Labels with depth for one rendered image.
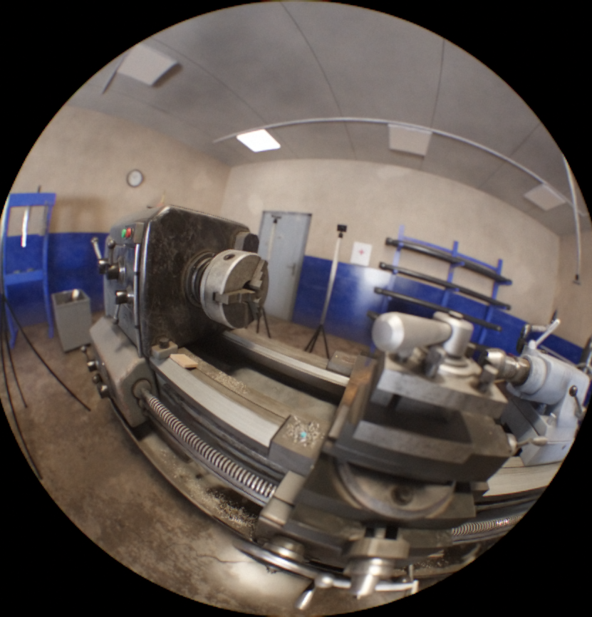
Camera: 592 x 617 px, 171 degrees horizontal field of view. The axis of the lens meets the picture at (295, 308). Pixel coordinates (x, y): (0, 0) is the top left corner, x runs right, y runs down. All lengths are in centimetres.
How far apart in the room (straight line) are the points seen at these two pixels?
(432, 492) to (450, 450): 11
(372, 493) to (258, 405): 37
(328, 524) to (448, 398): 26
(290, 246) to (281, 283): 73
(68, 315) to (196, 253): 212
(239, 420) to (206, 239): 59
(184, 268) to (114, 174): 353
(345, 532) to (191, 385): 51
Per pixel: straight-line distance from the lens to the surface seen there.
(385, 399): 27
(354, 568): 36
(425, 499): 37
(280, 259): 394
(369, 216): 368
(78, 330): 270
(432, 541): 45
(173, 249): 67
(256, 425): 50
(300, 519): 36
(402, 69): 255
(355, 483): 33
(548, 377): 77
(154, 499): 134
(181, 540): 126
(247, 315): 67
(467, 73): 257
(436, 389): 22
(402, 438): 25
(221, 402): 54
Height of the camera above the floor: 122
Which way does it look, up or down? 14 degrees down
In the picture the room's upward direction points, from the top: 11 degrees clockwise
